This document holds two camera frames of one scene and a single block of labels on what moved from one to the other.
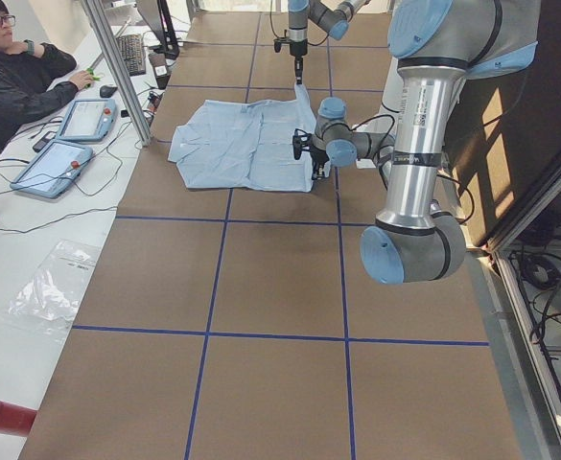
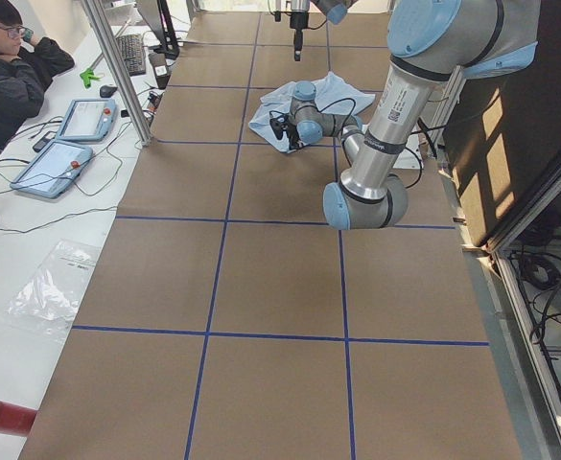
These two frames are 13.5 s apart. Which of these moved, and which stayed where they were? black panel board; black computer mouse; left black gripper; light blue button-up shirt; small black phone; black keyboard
Moved: left black gripper; light blue button-up shirt
Stayed: black keyboard; black computer mouse; black panel board; small black phone
